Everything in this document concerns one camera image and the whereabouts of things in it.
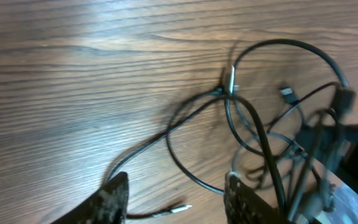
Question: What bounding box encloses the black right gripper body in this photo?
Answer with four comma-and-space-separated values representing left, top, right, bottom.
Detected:
295, 124, 358, 208

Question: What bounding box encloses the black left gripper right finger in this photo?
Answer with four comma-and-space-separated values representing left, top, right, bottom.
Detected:
224, 172, 291, 224

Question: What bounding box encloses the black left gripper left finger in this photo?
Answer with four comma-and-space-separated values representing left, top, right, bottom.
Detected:
52, 172, 129, 224

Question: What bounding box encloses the thin black USB cable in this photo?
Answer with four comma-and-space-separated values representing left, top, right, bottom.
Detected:
103, 85, 239, 220

